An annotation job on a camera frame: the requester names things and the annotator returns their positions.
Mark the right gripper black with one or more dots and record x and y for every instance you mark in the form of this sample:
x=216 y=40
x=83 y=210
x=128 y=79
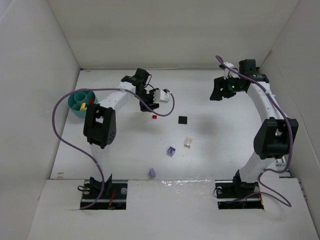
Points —
x=223 y=87

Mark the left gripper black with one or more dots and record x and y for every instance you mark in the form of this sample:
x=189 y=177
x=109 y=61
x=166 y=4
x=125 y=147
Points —
x=147 y=100

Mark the purple square lego brick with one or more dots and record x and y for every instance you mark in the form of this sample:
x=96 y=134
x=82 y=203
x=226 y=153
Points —
x=171 y=151

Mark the small lavender lego piece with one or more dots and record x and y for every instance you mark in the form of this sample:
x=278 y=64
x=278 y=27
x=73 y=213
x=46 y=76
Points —
x=152 y=173

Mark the yellow long lego brick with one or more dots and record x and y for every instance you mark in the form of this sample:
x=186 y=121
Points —
x=83 y=107

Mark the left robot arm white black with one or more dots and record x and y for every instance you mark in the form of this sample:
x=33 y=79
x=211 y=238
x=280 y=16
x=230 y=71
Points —
x=100 y=126

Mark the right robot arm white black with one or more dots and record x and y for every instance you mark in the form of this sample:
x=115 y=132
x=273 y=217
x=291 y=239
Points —
x=277 y=132

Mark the black square marker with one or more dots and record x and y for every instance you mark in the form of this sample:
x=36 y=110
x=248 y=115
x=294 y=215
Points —
x=183 y=120

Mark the cream lego brick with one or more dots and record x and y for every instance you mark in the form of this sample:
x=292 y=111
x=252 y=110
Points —
x=188 y=142

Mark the teal round divided container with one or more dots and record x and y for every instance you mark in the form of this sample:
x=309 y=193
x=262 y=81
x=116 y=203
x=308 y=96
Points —
x=76 y=99

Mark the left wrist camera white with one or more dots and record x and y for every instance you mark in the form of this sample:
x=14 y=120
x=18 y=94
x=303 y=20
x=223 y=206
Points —
x=161 y=96

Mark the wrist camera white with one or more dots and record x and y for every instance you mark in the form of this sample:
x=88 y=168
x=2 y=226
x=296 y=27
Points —
x=161 y=96
x=227 y=70

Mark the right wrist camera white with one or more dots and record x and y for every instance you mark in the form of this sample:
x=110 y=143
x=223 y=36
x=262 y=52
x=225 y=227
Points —
x=227 y=70

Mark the aluminium rail right side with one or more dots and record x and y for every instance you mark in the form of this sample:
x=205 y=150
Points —
x=280 y=165

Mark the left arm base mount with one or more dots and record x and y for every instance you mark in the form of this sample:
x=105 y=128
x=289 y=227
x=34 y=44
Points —
x=116 y=199

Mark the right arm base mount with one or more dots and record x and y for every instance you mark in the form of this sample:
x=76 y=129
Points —
x=237 y=196

